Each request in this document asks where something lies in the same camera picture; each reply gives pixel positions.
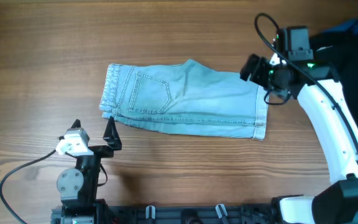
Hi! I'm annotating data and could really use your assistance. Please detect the light blue denim shorts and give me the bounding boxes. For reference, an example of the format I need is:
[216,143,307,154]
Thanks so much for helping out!
[99,60,268,140]

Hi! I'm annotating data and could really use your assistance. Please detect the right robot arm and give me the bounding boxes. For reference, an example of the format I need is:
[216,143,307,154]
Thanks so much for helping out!
[241,27,358,223]

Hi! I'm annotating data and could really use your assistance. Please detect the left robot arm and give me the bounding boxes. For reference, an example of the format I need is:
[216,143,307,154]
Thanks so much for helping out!
[50,117,122,224]

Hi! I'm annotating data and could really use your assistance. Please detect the dark blue garment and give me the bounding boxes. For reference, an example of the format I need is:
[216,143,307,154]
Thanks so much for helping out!
[323,18,358,35]

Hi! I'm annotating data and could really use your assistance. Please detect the left black camera cable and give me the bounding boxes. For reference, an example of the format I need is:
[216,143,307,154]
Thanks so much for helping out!
[0,149,57,224]

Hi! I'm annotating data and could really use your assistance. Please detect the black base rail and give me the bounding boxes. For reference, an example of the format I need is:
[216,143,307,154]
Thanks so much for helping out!
[50,203,278,224]

